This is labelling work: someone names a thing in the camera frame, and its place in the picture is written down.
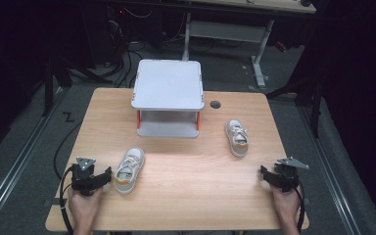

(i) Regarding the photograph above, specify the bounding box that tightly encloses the black metal stand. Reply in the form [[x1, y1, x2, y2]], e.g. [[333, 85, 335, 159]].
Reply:
[[41, 53, 73, 118], [265, 72, 325, 139]]

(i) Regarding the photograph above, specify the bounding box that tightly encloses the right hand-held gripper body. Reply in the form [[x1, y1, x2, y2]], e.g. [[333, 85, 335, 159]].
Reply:
[[273, 157, 310, 193]]

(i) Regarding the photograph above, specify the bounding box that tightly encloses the person's right hand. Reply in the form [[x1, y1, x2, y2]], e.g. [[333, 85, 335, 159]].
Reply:
[[270, 186, 302, 226]]

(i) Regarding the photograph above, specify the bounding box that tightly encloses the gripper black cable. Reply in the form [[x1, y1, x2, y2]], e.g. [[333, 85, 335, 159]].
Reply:
[[58, 165, 76, 235], [293, 182, 306, 235]]

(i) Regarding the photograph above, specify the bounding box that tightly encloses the bundle of black cables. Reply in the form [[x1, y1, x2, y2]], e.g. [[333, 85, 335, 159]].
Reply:
[[106, 6, 146, 89]]

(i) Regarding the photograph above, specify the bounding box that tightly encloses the metal floor rail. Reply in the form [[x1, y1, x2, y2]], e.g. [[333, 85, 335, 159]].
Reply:
[[298, 105, 362, 235], [0, 87, 69, 227]]

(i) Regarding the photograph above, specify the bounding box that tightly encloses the person's left hand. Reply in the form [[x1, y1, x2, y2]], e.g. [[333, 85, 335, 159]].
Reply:
[[69, 187, 104, 228]]

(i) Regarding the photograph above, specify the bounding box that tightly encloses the white two-tier shoe rack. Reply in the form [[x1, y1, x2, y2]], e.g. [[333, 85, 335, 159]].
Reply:
[[130, 59, 206, 139]]

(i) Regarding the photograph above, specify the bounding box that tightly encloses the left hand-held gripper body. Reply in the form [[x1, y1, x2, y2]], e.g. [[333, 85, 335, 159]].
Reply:
[[70, 157, 97, 197]]

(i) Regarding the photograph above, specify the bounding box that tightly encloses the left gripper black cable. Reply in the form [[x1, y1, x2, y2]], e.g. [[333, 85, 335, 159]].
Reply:
[[58, 165, 76, 235]]

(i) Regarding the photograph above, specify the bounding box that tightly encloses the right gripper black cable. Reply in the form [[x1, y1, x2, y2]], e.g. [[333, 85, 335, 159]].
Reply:
[[293, 182, 306, 235]]

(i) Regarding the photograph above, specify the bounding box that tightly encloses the desk with white legs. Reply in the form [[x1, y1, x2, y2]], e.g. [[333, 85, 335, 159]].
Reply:
[[163, 0, 317, 90]]

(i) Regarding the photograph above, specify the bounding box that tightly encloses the black cable on floor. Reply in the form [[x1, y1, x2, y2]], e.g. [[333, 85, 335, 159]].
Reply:
[[53, 118, 84, 181]]

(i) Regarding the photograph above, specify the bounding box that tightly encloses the white sneaker tan heel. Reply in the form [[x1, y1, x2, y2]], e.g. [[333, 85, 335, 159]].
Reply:
[[114, 147, 146, 195], [224, 118, 250, 159]]

